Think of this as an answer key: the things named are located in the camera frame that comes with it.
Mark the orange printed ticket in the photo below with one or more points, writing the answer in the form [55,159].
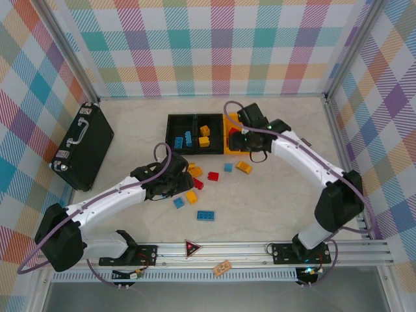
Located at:
[221,268]

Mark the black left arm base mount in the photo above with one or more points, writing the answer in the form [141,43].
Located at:
[146,254]

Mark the black carrying case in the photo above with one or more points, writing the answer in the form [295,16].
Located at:
[87,143]

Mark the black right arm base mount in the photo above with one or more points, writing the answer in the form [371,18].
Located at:
[282,255]

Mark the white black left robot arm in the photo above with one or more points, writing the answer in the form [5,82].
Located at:
[107,198]

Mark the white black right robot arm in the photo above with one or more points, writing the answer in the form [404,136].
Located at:
[302,152]

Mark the long blue lego brick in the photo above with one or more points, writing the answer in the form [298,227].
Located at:
[206,215]

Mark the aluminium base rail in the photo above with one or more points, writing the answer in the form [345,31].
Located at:
[227,252]

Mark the small printed card box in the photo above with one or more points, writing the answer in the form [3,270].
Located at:
[304,140]

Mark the aluminium frame side rail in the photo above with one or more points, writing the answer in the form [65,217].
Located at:
[66,201]
[338,139]

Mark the red black triangle sticker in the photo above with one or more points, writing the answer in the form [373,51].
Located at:
[192,248]

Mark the aluminium frame post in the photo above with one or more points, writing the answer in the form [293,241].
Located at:
[354,48]
[71,52]

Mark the yellow plastic bin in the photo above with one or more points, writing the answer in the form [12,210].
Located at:
[230,118]

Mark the small yellow lego brick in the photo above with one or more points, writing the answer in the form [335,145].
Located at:
[191,165]

